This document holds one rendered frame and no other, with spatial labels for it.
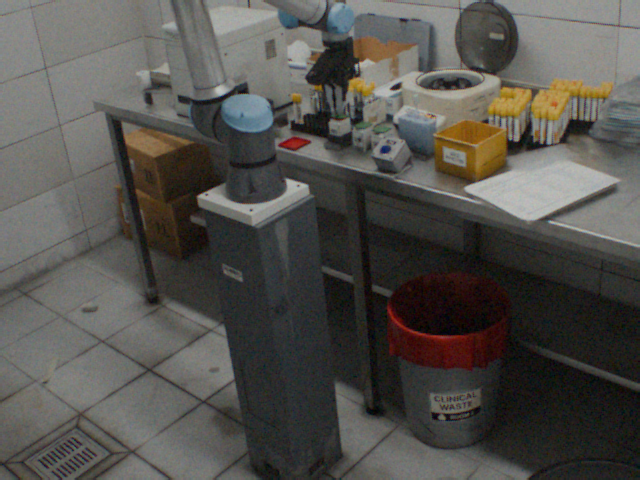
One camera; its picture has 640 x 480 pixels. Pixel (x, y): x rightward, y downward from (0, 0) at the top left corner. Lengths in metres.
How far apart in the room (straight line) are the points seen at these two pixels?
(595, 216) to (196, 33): 1.00
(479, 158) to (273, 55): 0.86
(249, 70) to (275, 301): 0.82
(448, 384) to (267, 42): 1.16
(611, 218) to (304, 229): 0.73
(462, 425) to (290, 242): 0.81
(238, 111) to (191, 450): 1.18
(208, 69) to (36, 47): 1.72
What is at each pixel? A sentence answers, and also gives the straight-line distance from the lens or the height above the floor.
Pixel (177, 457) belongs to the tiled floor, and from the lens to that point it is 2.62.
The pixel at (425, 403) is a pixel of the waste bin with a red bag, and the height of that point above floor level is 0.18.
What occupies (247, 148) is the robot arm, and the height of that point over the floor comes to 1.04.
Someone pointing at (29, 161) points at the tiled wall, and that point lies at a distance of 3.66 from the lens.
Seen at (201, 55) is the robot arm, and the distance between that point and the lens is 1.96.
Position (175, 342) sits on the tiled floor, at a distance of 3.11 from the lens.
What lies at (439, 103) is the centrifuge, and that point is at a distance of 2.30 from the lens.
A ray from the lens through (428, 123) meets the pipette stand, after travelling 2.13.
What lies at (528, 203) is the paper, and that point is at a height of 0.89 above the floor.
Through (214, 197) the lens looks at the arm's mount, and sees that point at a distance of 2.01.
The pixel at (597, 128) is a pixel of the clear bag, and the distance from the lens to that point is 2.30.
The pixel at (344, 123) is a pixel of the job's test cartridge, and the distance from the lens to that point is 2.27.
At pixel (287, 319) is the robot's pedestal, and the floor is 0.58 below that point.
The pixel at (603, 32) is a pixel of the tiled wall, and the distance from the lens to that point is 2.42.
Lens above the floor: 1.74
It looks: 28 degrees down
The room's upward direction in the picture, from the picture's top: 6 degrees counter-clockwise
